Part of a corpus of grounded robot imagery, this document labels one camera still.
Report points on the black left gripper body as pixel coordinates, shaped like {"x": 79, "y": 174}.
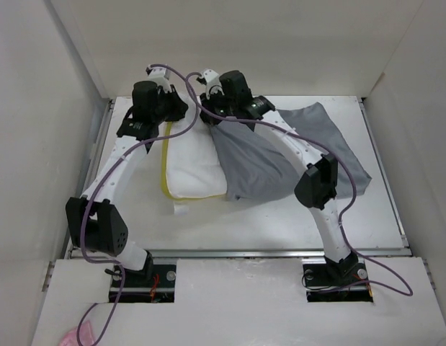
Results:
{"x": 169, "y": 109}

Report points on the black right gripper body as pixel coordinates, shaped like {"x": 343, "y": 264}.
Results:
{"x": 217, "y": 104}

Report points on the grey pillowcase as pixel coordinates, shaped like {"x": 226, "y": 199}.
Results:
{"x": 256, "y": 170}

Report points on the white pillow with yellow edge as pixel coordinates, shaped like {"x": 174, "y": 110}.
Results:
{"x": 190, "y": 168}

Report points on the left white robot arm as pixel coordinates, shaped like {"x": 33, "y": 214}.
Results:
{"x": 94, "y": 222}

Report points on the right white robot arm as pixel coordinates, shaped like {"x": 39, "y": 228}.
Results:
{"x": 318, "y": 168}

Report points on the pink plastic bag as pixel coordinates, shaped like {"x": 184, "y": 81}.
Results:
{"x": 85, "y": 335}

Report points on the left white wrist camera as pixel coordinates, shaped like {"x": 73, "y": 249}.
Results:
{"x": 160, "y": 76}

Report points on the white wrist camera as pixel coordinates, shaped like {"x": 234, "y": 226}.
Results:
{"x": 210, "y": 79}
{"x": 160, "y": 76}

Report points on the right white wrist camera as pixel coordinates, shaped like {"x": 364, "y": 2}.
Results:
{"x": 210, "y": 79}

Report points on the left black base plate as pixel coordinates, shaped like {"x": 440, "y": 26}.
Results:
{"x": 159, "y": 288}

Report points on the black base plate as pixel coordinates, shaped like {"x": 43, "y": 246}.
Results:
{"x": 321, "y": 287}
{"x": 159, "y": 288}

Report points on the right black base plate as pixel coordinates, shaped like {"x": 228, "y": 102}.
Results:
{"x": 321, "y": 287}

